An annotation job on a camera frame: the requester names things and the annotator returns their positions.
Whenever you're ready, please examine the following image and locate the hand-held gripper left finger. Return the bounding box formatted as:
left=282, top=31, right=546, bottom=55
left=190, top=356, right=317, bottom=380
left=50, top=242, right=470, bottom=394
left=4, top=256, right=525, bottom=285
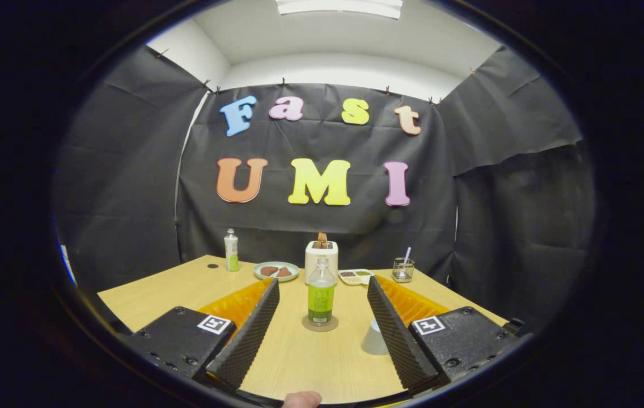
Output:
left=121, top=278, right=281, bottom=392

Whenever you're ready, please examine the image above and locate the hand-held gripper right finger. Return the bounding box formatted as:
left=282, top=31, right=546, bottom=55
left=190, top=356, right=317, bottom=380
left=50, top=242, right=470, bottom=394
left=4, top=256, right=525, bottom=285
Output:
left=367, top=276, right=521, bottom=396

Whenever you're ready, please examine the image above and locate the white cup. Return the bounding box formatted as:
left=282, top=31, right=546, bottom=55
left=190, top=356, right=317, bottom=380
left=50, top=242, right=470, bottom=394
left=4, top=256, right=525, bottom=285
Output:
left=361, top=318, right=391, bottom=356

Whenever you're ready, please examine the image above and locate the round brown coaster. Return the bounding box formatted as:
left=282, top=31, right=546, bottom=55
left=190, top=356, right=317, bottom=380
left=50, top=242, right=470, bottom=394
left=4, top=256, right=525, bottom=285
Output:
left=302, top=314, right=340, bottom=333

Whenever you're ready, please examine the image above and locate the green label juice bottle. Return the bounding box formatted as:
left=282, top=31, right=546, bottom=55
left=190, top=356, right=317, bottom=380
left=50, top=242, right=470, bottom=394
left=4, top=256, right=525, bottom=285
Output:
left=307, top=257, right=337, bottom=326

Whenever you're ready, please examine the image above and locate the small white green bottle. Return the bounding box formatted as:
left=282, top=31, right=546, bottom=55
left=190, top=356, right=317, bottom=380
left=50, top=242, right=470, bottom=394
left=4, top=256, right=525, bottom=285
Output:
left=224, top=228, right=240, bottom=273

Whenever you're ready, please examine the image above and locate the wooden table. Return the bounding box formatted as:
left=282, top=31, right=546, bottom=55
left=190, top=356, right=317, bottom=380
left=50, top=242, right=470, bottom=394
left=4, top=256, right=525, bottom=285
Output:
left=97, top=255, right=509, bottom=404

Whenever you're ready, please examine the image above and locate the white divided snack tray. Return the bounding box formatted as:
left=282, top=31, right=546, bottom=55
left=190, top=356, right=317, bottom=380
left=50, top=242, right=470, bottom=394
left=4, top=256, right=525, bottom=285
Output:
left=338, top=269, right=375, bottom=286

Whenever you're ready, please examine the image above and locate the pale green plate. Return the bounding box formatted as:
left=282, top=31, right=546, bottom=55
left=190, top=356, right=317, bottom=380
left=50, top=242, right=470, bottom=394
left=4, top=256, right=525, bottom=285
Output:
left=253, top=261, right=300, bottom=282

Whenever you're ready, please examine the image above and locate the white toaster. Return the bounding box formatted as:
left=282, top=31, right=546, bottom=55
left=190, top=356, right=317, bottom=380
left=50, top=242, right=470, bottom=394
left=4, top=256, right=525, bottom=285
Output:
left=304, top=240, right=339, bottom=286

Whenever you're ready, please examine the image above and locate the wire mesh holder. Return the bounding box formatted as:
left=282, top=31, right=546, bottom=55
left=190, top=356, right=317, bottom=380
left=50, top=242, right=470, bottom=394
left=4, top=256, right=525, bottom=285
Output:
left=392, top=258, right=416, bottom=283

